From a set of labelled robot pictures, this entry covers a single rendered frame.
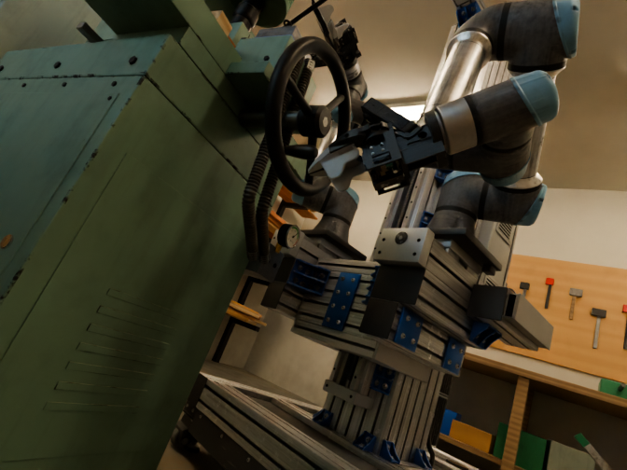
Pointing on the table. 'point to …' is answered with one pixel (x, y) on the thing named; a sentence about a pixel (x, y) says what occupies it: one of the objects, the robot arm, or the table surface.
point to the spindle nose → (248, 12)
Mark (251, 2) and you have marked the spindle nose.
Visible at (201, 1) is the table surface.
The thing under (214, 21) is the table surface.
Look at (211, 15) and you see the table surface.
